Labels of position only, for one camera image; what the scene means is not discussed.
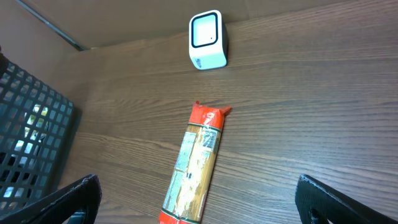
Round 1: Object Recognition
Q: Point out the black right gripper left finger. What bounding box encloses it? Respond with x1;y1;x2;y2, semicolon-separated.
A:
1;174;102;224

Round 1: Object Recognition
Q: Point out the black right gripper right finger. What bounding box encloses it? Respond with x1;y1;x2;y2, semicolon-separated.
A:
295;174;397;224

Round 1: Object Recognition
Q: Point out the orange spaghetti packet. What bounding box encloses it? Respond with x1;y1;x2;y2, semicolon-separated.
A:
158;102;231;224

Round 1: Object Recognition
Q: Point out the white barcode scanner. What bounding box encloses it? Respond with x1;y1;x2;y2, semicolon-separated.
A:
188;9;228;70

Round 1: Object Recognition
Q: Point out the grey plastic mesh basket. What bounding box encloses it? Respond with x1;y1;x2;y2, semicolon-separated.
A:
1;55;76;218

